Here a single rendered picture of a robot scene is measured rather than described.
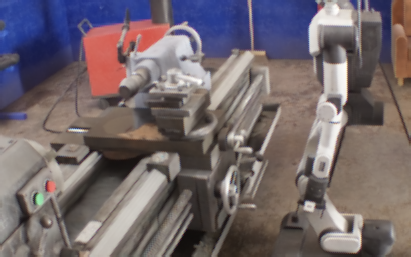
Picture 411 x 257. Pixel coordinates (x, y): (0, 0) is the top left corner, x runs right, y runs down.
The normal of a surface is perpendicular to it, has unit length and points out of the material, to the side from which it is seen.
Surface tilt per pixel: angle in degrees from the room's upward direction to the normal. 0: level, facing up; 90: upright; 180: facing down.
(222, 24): 90
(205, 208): 90
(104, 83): 90
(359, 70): 90
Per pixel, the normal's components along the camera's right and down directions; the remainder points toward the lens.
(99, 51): 0.04, 0.42
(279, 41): -0.29, 0.44
